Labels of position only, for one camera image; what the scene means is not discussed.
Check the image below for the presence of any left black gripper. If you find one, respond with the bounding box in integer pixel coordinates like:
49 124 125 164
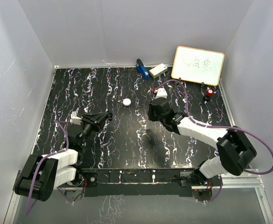
79 112 108 147

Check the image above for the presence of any white earbud charging case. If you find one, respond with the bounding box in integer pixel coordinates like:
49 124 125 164
122 98 131 106

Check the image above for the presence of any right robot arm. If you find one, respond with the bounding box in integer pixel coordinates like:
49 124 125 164
148 98 257 185

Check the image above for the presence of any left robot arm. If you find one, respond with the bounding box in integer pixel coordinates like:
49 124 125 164
14 111 113 202

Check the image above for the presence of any white staple box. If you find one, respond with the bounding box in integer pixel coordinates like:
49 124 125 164
149 63 168 78

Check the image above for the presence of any blue stapler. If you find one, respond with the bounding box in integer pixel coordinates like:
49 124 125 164
136 58 150 80

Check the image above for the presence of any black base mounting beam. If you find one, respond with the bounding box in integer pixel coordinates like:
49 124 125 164
56 168 223 199

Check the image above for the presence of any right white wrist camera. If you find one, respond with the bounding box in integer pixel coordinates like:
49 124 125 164
154 88 168 99

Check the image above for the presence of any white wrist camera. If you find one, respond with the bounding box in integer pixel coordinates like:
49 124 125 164
154 88 168 99
70 111 82 125

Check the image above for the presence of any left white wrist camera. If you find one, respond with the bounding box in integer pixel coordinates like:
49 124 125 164
70 111 82 125

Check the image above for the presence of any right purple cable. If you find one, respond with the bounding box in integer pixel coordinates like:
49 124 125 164
156 79 273 203

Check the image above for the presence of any purple cable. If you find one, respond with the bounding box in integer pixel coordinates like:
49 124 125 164
156 79 273 203
24 120 70 217

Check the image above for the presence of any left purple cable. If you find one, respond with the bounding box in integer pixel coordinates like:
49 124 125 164
24 120 70 217

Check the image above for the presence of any small whiteboard yellow frame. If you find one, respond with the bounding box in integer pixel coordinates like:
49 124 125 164
171 46 225 86

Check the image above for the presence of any aluminium rail frame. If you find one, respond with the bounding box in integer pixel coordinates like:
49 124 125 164
9 68 273 224

